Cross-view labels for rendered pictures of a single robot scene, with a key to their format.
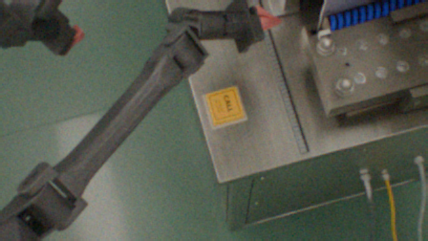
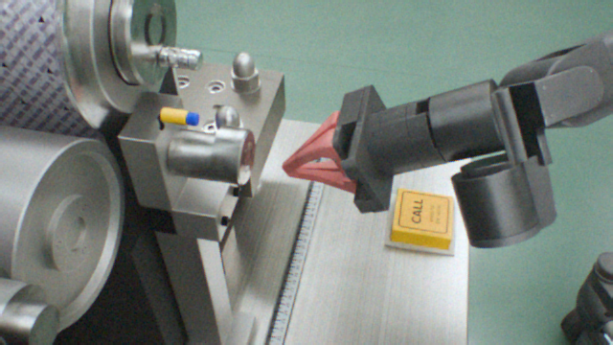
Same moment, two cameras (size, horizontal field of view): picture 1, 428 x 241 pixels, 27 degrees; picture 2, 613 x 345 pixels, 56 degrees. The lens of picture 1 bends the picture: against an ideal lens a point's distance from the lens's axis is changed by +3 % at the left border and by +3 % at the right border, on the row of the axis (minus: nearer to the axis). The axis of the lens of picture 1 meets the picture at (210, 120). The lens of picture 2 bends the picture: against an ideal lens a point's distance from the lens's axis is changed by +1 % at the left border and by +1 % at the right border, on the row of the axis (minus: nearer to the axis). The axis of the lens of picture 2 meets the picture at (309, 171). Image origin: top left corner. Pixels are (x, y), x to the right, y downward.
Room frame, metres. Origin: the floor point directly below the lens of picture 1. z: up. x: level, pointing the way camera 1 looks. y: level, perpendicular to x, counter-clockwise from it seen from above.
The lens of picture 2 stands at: (1.00, 0.03, 1.46)
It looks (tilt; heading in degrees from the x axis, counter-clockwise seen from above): 46 degrees down; 205
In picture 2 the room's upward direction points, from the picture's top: straight up
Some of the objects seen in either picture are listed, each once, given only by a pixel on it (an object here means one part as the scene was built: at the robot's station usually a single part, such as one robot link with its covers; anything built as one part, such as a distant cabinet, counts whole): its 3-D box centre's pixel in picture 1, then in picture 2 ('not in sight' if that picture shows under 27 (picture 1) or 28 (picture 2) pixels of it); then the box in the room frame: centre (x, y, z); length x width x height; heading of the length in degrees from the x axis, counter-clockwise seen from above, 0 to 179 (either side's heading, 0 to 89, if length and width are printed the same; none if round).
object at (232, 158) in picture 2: not in sight; (234, 155); (0.76, -0.14, 1.18); 0.04 x 0.02 x 0.04; 13
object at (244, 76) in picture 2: (345, 84); (243, 69); (0.53, -0.28, 1.05); 0.04 x 0.04 x 0.04
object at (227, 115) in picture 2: (326, 43); (228, 123); (0.62, -0.25, 1.05); 0.04 x 0.04 x 0.04
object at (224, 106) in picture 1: (224, 106); (422, 218); (0.54, -0.03, 0.91); 0.07 x 0.07 x 0.02; 13
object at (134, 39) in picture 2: not in sight; (141, 28); (0.74, -0.21, 1.25); 0.07 x 0.02 x 0.07; 13
